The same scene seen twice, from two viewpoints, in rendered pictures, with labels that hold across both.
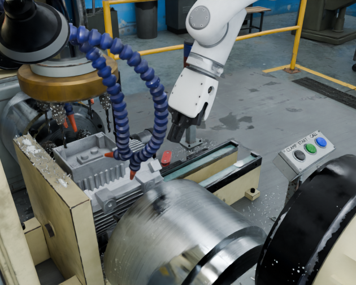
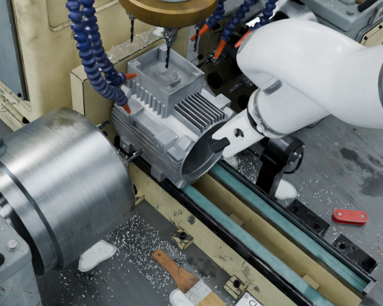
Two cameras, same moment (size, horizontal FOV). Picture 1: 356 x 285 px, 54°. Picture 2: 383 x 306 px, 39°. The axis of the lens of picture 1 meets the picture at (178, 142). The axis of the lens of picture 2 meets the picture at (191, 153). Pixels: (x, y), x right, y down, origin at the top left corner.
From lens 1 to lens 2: 0.85 m
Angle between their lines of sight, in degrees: 58
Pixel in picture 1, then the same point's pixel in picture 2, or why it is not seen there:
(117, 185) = (151, 117)
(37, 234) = not seen: hidden behind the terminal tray
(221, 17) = (244, 58)
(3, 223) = (20, 27)
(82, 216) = (76, 87)
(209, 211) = (46, 159)
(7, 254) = (21, 48)
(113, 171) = (155, 102)
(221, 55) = (267, 111)
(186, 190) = (82, 143)
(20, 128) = not seen: hidden behind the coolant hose
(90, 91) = (127, 8)
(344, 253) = not seen: outside the picture
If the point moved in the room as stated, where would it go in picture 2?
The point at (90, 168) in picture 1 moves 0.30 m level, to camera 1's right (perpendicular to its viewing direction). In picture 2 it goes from (140, 78) to (149, 204)
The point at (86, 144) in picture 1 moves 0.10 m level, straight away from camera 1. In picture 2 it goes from (187, 69) to (231, 60)
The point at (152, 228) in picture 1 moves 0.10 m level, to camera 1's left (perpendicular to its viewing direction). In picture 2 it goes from (36, 124) to (41, 84)
